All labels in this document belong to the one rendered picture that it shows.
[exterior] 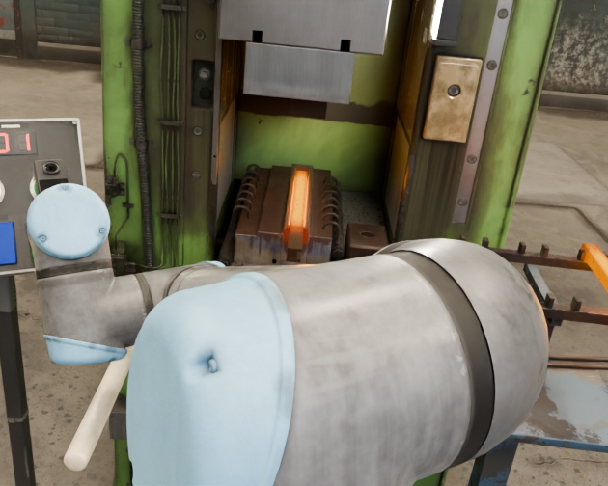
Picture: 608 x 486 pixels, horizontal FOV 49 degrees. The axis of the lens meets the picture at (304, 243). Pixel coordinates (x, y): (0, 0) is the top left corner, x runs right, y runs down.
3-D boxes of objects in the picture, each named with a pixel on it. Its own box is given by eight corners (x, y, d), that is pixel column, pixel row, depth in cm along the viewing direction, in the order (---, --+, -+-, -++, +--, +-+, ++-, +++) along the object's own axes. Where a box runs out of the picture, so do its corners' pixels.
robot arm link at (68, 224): (34, 269, 76) (20, 182, 76) (33, 273, 87) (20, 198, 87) (119, 256, 79) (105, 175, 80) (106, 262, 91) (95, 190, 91)
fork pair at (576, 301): (579, 311, 115) (582, 301, 114) (546, 308, 115) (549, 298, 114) (544, 253, 136) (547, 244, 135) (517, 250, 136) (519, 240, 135)
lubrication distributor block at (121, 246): (133, 301, 158) (132, 249, 152) (106, 298, 157) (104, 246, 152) (136, 293, 161) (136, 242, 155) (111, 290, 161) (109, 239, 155)
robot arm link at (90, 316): (153, 355, 82) (137, 255, 82) (54, 376, 76) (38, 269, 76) (135, 350, 90) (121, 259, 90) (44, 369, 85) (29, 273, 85)
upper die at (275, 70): (348, 104, 125) (355, 53, 121) (242, 94, 125) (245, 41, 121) (344, 63, 163) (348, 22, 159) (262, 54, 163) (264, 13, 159)
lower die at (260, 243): (328, 271, 141) (332, 234, 137) (233, 261, 140) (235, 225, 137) (327, 197, 179) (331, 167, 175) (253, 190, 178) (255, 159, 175)
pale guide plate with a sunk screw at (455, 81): (465, 143, 140) (483, 61, 133) (423, 139, 140) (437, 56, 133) (463, 140, 142) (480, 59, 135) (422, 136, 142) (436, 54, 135)
